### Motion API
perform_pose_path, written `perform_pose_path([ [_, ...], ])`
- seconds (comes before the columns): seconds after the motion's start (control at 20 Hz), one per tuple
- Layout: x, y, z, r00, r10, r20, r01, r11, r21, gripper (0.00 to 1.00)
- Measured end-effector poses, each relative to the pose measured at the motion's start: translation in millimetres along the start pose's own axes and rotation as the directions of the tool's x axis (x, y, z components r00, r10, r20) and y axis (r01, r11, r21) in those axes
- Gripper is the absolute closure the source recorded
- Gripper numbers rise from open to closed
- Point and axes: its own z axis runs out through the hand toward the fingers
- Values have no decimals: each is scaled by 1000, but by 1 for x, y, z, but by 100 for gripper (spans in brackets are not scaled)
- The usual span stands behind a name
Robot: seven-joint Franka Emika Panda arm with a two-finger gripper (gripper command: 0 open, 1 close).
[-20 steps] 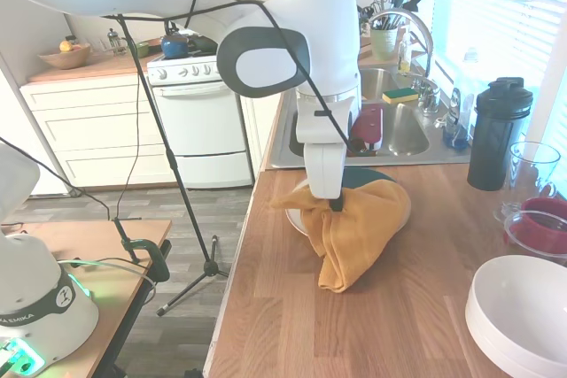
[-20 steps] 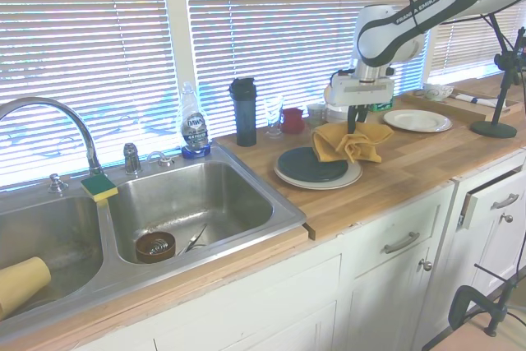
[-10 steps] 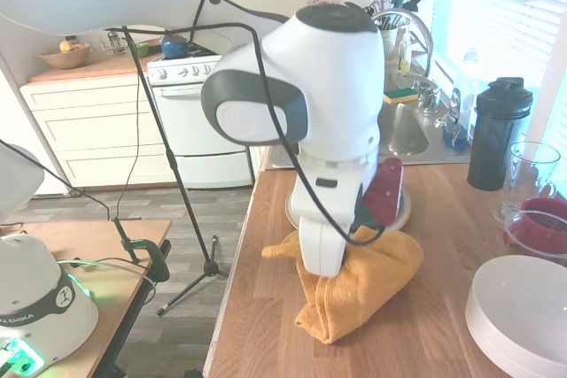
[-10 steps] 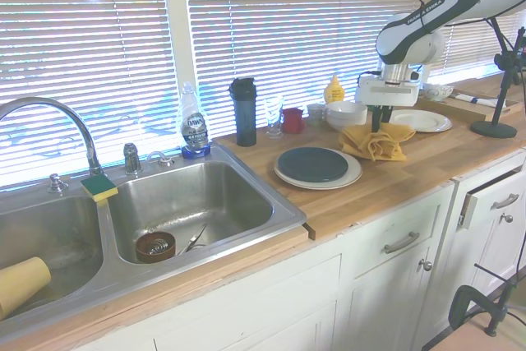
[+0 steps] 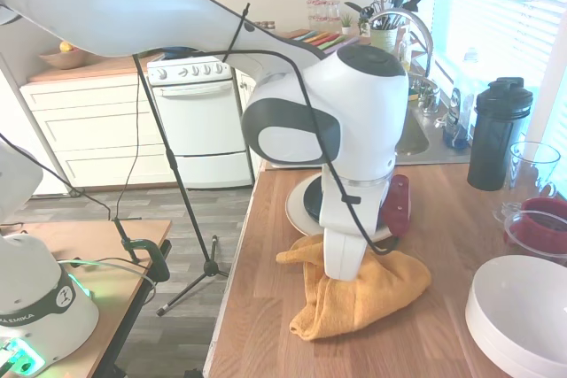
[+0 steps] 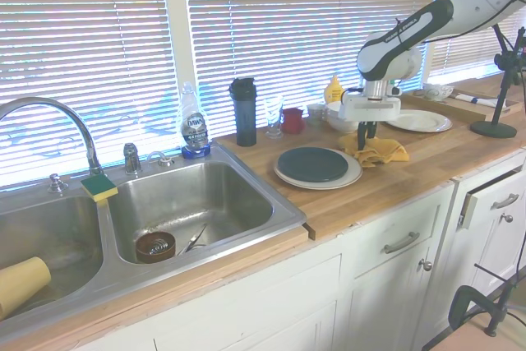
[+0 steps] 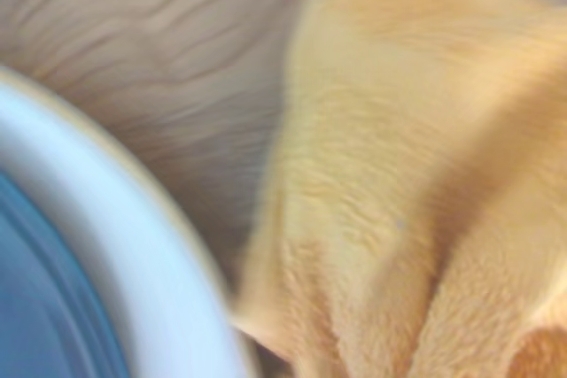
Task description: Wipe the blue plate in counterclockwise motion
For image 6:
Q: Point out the small white loop fitting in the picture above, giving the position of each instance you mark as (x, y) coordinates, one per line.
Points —
(164, 162)

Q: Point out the patterned white bowl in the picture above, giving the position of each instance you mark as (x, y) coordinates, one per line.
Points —
(437, 92)

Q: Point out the metal whisk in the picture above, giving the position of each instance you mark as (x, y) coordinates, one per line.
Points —
(158, 247)

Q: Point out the red mug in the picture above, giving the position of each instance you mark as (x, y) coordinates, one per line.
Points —
(293, 123)

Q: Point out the yellow plastic cup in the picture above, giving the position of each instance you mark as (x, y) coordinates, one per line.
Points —
(20, 285)

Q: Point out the yellow green sponge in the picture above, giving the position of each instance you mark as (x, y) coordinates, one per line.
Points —
(98, 186)

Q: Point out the wooden tray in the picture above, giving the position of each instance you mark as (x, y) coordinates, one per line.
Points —
(448, 106)

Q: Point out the dark metal C-clamp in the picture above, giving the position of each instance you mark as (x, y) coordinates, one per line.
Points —
(460, 297)

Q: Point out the black exterior camera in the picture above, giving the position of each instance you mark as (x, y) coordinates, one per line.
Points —
(522, 49)

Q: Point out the yellow mustard bottle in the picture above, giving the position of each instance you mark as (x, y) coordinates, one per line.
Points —
(333, 92)

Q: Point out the white horizontal window blind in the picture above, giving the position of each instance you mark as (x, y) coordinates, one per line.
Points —
(460, 59)
(82, 38)
(230, 18)

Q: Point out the black round-base camera stand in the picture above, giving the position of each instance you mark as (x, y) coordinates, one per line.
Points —
(493, 127)

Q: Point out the dark blue plate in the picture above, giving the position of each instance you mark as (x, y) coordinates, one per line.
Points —
(312, 164)

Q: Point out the rolled white napkin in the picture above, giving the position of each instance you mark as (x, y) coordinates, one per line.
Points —
(487, 101)

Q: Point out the Dawn dish soap bottle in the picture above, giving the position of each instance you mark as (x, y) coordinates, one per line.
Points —
(196, 129)

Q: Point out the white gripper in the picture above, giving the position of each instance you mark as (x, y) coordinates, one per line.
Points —
(370, 108)

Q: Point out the stainless steel double sink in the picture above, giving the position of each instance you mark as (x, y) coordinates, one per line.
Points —
(230, 203)

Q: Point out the clear plastic cup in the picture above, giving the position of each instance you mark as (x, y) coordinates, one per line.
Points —
(316, 116)

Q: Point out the round metal cabinet knob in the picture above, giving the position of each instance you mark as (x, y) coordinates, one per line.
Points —
(508, 218)
(427, 265)

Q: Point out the clear footed glass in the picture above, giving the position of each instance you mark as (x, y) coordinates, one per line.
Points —
(274, 114)

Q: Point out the white open drawer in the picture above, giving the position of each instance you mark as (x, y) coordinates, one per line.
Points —
(485, 197)

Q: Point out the brown bowl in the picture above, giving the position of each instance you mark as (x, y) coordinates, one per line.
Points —
(156, 260)

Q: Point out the white dinner plate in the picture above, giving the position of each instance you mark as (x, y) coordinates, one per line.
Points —
(423, 121)

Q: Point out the large cream plate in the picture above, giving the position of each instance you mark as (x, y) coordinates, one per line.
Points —
(356, 171)

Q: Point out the black shaker bottle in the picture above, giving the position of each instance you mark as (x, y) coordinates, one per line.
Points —
(243, 112)

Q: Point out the metal tongs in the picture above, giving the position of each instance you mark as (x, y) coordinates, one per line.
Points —
(196, 236)

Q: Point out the yellow cloth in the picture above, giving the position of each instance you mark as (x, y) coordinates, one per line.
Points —
(390, 151)

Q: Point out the chrome arched faucet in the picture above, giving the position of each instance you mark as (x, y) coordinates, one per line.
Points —
(93, 158)

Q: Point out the white kitchen base cabinet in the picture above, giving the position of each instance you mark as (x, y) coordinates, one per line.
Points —
(287, 306)

